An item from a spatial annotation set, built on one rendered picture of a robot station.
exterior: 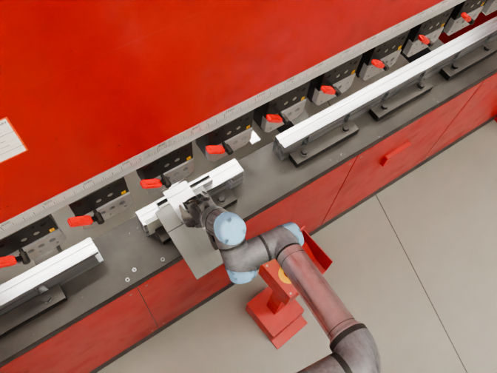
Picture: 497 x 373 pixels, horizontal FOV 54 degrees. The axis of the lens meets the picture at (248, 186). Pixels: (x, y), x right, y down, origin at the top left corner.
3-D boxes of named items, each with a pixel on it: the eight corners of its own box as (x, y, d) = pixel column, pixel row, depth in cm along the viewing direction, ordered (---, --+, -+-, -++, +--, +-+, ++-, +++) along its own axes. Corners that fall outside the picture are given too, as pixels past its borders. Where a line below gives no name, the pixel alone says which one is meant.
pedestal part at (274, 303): (274, 314, 230) (291, 284, 182) (266, 305, 232) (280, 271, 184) (283, 307, 232) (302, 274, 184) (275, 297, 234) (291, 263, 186)
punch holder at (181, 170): (149, 196, 138) (142, 168, 124) (135, 174, 141) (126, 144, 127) (194, 172, 143) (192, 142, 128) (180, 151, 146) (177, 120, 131)
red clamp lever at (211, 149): (212, 151, 130) (234, 151, 138) (204, 140, 131) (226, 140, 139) (208, 155, 131) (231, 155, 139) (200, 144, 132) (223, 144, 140)
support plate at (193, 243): (197, 280, 147) (197, 279, 146) (154, 213, 156) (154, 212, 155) (245, 249, 153) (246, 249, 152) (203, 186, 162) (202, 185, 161)
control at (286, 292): (285, 306, 178) (293, 294, 162) (257, 273, 183) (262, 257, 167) (324, 273, 185) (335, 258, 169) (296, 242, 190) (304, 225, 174)
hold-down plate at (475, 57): (447, 81, 205) (450, 76, 202) (438, 72, 206) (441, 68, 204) (495, 53, 214) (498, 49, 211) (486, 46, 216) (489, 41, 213)
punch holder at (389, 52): (361, 83, 163) (376, 48, 148) (345, 66, 165) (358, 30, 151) (393, 65, 167) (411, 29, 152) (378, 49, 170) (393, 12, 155)
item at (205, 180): (160, 212, 159) (160, 208, 156) (156, 205, 160) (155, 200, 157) (212, 183, 165) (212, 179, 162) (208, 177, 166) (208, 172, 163)
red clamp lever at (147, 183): (146, 186, 124) (173, 183, 132) (138, 174, 125) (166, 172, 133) (143, 191, 125) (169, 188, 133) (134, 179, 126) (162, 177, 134)
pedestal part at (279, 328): (277, 349, 235) (280, 345, 224) (245, 309, 243) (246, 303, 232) (307, 323, 242) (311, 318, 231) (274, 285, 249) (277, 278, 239)
